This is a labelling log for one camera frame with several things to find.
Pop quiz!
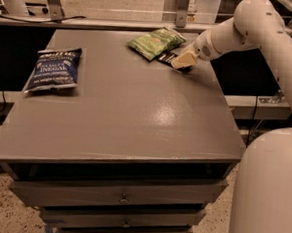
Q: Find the grey drawer cabinet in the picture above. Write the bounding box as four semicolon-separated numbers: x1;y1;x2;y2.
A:
0;19;259;233

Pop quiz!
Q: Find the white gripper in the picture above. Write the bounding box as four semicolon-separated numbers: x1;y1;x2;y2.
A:
171;29;222;70

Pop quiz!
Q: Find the black cable on rail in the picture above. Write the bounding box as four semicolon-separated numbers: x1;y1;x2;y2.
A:
0;9;88;28

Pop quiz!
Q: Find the black rxbar chocolate bar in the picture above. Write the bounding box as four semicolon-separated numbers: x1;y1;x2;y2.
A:
156;51;191;72

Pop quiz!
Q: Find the top grey drawer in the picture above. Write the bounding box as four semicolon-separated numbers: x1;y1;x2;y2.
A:
11;179;228;207

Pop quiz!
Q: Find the blue salt vinegar chip bag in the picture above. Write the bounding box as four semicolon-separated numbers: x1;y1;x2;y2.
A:
24;48;82;93

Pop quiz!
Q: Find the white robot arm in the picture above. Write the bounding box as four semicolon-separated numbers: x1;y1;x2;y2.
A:
172;0;292;233

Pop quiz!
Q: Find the metal rail frame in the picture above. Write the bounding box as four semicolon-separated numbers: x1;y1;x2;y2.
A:
0;0;292;46

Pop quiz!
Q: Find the middle grey drawer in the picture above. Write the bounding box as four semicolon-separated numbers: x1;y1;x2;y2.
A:
41;205;206;228

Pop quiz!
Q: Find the green jalapeno chip bag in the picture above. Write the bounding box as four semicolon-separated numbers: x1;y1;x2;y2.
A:
127;27;185;61

